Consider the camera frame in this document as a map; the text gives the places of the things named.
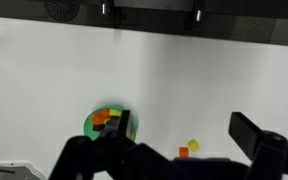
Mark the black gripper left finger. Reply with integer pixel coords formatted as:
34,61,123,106
48,109,198,180

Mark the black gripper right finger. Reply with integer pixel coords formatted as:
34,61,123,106
228,111,288,180

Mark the green bowl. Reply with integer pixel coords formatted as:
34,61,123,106
83,105,140,143

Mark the black block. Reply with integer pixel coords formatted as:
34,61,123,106
92,123,107,132

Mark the purple block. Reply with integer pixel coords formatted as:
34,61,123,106
107,115,121,129

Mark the gray metal plate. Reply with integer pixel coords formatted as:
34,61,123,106
0,162,47,180

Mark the black cabinet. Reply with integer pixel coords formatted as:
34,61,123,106
0,0,288,48

